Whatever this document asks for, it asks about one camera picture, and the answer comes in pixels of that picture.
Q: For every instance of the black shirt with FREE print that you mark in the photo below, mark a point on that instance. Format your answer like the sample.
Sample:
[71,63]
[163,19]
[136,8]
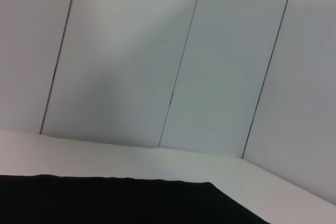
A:
[118,203]

